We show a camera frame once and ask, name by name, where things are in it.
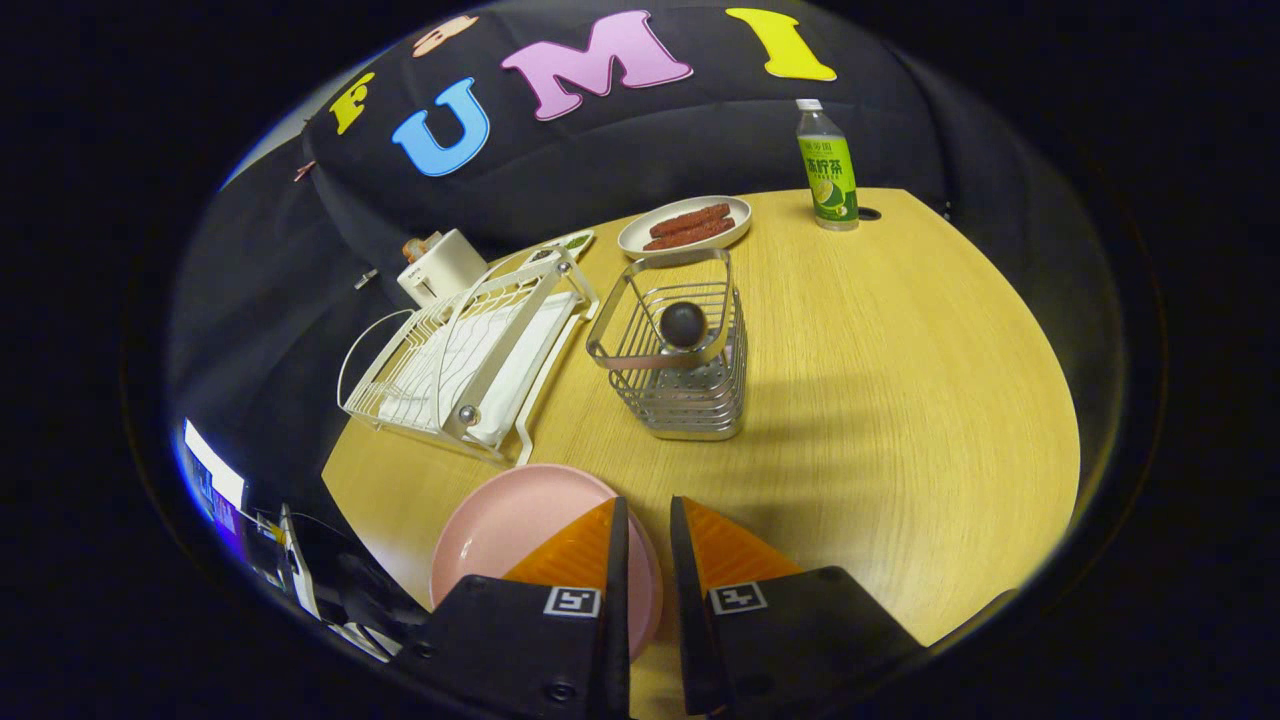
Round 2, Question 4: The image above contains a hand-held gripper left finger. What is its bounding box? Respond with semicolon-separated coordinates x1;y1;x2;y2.
395;497;633;720

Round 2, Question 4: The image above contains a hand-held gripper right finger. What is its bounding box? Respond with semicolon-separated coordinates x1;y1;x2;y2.
668;496;926;717

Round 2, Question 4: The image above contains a pink plate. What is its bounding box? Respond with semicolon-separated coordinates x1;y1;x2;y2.
430;464;664;661

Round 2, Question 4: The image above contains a silver wire basket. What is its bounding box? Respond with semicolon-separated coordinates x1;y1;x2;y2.
586;248;749;442

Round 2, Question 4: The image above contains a white wire dish rack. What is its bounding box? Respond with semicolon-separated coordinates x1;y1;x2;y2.
337;247;601;467

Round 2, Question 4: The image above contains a metal spoon with dark handle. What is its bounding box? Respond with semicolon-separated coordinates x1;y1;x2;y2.
655;300;713;371

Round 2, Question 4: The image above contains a white plate with sausages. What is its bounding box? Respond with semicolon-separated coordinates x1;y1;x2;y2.
617;195;753;263

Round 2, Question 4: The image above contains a red-brown sausage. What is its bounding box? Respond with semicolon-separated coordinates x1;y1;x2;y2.
648;203;733;238
643;218;736;251

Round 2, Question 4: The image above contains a small white tray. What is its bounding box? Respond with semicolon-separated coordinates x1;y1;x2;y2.
527;230;596;263

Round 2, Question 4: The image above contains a white toaster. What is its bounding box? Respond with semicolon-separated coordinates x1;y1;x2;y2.
397;229;488;308

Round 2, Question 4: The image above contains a computer monitor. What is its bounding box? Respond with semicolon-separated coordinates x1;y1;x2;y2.
180;418;248;536

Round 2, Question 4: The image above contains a green label drink bottle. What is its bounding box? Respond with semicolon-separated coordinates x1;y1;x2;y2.
796;99;860;232

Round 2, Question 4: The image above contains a black backdrop cloth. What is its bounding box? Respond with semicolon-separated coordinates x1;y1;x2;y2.
165;0;1101;491

